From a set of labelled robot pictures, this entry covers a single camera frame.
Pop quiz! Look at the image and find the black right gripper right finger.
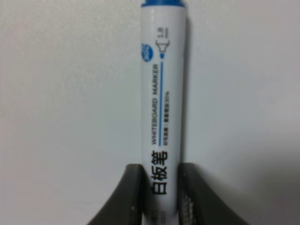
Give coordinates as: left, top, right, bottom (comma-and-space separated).
178, 163, 237, 225

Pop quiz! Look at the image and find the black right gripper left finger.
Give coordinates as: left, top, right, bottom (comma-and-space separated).
89, 164, 145, 225

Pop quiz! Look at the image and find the white blue whiteboard marker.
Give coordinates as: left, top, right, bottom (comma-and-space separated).
141, 0, 187, 225

